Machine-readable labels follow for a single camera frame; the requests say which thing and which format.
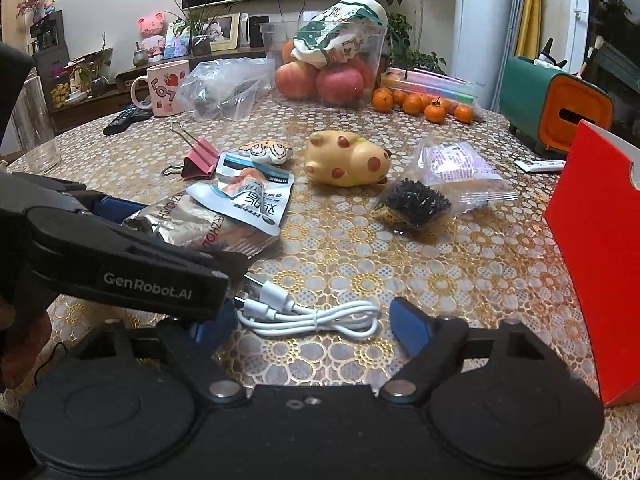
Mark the person's left hand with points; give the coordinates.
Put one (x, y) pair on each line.
(22, 335)

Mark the green patterned cloth bag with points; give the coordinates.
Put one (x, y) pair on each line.
(340, 30)

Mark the clear plastic fruit container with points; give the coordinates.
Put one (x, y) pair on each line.
(280, 35)

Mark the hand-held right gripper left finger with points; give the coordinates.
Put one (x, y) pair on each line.
(214, 335)

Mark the pink binder clip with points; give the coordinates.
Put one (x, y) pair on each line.
(200, 160)

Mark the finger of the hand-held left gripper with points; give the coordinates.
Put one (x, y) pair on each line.
(120, 211)
(150, 245)

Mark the black coffee machine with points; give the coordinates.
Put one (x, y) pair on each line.
(47, 32)

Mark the black ink bottle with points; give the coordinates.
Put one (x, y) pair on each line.
(547, 52)

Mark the calligraphy brush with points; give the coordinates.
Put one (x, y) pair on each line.
(594, 52)

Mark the tiger striped squishy toy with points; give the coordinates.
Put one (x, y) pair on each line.
(267, 152)

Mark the silver snack packet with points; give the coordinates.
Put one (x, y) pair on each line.
(170, 222)

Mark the green orange desk organiser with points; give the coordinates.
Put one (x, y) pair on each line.
(555, 105)

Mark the white standing air conditioner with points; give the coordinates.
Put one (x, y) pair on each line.
(487, 35)

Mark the large green potted plant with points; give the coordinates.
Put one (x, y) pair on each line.
(400, 20)

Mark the crumpled clear plastic bag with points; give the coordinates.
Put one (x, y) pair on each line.
(220, 87)

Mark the gold floral desktop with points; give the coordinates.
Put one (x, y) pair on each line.
(350, 260)

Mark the white toothpaste tube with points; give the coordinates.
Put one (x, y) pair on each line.
(542, 165)

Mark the clear glass tumbler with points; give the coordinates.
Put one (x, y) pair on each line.
(37, 130)

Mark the photo frame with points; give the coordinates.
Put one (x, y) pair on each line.
(225, 30)

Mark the pastel plastic box stack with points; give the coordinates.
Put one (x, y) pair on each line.
(430, 82)

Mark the small potted grass plant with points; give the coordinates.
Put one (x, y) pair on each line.
(200, 35)

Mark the red apple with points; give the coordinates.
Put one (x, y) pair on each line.
(296, 80)
(340, 86)

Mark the purple printed white packet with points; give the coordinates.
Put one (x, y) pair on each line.
(465, 170)

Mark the yellow spotted pig toy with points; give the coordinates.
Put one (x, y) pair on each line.
(345, 160)

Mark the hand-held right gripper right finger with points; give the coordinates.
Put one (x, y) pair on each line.
(410, 325)

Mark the yellow curtain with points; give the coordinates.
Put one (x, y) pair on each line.
(529, 10)

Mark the white blue snack packet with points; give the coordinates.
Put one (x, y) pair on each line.
(250, 195)

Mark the pink bear plush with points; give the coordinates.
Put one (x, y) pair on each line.
(150, 35)

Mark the wooden TV cabinet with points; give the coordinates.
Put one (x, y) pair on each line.
(100, 100)

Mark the vase with pink flowers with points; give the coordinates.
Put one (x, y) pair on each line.
(32, 7)

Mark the red cardboard box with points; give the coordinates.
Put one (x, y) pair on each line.
(600, 260)

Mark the pink strawberry mug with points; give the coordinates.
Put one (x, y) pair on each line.
(167, 87)

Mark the black remote control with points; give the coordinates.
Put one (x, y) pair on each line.
(125, 119)

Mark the pile of tangerines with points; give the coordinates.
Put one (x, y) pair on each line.
(432, 107)

